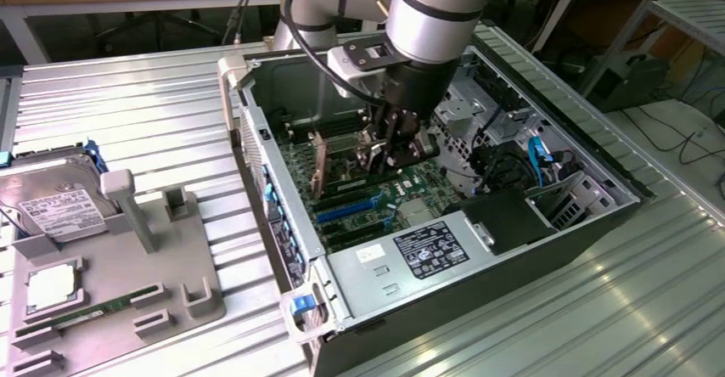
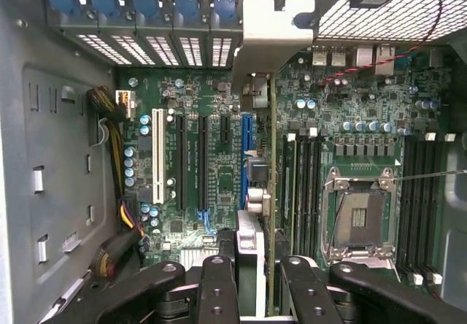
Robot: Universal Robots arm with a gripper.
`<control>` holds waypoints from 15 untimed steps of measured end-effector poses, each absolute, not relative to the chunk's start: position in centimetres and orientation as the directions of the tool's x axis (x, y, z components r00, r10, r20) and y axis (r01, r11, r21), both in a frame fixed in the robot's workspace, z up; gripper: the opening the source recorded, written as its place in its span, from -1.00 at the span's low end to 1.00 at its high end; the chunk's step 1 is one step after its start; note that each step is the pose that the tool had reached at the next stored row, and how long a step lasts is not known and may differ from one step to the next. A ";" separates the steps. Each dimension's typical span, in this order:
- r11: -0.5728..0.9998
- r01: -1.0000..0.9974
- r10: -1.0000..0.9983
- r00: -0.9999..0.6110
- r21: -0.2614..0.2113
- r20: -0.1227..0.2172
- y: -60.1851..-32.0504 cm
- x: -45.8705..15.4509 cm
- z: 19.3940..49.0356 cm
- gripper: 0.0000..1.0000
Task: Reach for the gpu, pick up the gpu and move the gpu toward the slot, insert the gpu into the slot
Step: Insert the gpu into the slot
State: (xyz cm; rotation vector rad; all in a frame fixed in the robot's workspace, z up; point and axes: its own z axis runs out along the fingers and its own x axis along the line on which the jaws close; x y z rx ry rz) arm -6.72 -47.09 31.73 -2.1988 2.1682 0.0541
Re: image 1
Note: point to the light blue end cap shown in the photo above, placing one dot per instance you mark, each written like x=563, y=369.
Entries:
x=5, y=159

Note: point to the black box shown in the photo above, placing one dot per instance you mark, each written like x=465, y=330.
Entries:
x=635, y=84

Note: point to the green motherboard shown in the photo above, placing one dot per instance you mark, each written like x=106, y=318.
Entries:
x=427, y=187

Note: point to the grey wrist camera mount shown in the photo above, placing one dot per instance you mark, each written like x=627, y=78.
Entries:
x=362, y=77

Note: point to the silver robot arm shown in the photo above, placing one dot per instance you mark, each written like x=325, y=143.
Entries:
x=436, y=16

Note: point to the blue expansion slot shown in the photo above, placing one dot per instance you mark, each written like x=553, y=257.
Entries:
x=349, y=210

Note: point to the silver hard disk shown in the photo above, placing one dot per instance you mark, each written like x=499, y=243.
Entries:
x=51, y=207

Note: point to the aluminium profile frame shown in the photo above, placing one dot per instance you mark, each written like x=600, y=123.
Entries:
x=9, y=105

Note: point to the black chair base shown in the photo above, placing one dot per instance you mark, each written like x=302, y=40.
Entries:
x=165, y=20

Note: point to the RAM stick with white label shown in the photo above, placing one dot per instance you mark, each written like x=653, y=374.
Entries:
x=352, y=187

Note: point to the silver CPU chip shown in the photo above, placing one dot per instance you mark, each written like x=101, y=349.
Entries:
x=51, y=288

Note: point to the silver chipset heatsink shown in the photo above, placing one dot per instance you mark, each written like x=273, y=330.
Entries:
x=418, y=213

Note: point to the green gpu card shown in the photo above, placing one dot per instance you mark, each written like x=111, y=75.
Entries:
x=318, y=169

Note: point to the metal slat side table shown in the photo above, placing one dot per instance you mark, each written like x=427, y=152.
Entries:
x=691, y=16

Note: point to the green loose RAM stick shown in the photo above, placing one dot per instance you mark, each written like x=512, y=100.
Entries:
x=85, y=312

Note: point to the black plastic shroud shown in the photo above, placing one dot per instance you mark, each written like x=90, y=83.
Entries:
x=511, y=220

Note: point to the silver power supply box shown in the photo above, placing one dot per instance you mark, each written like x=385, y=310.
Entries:
x=368, y=283

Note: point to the silver disk bay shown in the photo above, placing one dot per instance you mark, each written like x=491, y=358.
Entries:
x=572, y=211

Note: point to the blue plastic disk caddy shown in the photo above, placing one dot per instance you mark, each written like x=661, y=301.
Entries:
x=94, y=156

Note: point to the blue case latch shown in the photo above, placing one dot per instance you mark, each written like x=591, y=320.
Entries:
x=301, y=303

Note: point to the black expansion slot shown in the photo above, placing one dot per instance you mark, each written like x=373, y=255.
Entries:
x=357, y=232

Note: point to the grey plastic parts rack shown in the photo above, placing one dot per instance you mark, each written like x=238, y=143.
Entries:
x=114, y=275

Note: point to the grey corner clamp fixture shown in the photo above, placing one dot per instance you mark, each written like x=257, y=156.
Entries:
x=301, y=330
x=233, y=69

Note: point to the black RAM slot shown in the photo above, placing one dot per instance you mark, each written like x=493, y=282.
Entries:
x=340, y=130

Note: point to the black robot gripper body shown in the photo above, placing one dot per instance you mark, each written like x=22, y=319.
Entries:
x=423, y=88

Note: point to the silver metal drive cage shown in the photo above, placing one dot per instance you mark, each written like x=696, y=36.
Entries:
x=460, y=110

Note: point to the black open PC case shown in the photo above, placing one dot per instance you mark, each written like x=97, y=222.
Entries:
x=408, y=339

